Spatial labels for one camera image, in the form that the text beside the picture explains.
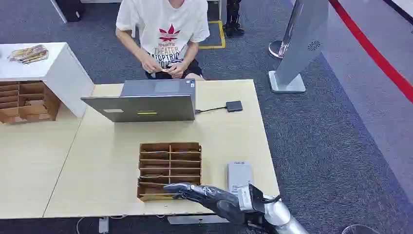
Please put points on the clear round cover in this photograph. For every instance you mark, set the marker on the clear round cover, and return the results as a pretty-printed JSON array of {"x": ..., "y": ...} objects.
[{"x": 359, "y": 230}]

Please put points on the wooden card box, two columns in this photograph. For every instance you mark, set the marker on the wooden card box, two columns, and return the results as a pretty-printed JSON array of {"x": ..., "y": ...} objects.
[{"x": 155, "y": 168}]

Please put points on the white power strip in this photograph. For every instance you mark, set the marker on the white power strip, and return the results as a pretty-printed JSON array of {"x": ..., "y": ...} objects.
[{"x": 103, "y": 224}]

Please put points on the small card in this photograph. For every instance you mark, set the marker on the small card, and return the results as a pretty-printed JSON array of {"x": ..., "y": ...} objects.
[{"x": 166, "y": 69}]

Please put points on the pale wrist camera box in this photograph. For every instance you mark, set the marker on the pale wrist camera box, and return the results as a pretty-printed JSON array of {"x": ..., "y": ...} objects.
[{"x": 246, "y": 198}]

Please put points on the white cabinet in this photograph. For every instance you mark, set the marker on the white cabinet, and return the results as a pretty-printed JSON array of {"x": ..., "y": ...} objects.
[{"x": 64, "y": 72}]

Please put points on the person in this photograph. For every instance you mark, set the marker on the person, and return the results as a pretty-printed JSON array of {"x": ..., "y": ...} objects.
[{"x": 164, "y": 29}]

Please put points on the grey slanted kiosk stand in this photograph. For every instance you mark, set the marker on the grey slanted kiosk stand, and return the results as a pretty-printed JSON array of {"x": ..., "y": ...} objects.
[{"x": 300, "y": 42}]

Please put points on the black bin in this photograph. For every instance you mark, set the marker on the black bin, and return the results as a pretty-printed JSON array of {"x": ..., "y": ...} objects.
[{"x": 71, "y": 9}]

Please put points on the person's left hand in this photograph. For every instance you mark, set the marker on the person's left hand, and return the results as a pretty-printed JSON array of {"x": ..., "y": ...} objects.
[{"x": 178, "y": 69}]

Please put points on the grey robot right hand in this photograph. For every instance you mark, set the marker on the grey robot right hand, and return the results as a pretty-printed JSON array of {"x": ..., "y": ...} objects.
[{"x": 209, "y": 197}]

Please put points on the wooden slotted box, large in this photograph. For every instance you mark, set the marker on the wooden slotted box, large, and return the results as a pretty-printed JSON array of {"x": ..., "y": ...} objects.
[{"x": 29, "y": 101}]

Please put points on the pale grey card reader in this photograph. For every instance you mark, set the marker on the pale grey card reader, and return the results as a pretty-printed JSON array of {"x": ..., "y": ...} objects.
[{"x": 239, "y": 176}]

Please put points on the black robot legs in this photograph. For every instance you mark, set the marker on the black robot legs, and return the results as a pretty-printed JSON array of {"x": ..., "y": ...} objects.
[{"x": 233, "y": 22}]

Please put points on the black square adapter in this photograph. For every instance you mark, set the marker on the black square adapter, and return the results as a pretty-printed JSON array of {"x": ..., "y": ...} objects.
[{"x": 234, "y": 106}]

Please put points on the white desk bracket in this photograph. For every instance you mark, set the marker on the white desk bracket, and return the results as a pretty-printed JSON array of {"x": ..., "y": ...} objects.
[{"x": 197, "y": 220}]

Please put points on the chrome stanchion base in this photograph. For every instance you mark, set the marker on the chrome stanchion base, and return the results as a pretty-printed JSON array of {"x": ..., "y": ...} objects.
[{"x": 277, "y": 50}]

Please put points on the grey laptop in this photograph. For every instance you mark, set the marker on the grey laptop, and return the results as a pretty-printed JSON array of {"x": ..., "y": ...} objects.
[{"x": 151, "y": 105}]

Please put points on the person's right hand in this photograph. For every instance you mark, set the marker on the person's right hand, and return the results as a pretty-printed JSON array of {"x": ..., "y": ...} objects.
[{"x": 151, "y": 64}]

